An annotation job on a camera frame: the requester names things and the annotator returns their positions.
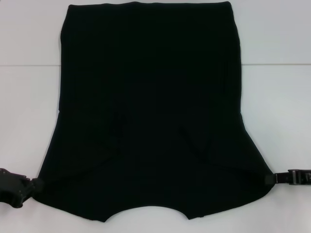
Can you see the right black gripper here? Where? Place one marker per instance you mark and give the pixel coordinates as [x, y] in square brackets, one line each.
[303, 178]

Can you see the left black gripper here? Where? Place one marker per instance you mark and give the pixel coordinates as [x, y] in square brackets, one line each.
[11, 187]

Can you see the black shirt with white print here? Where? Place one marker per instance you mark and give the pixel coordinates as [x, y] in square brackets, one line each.
[150, 97]

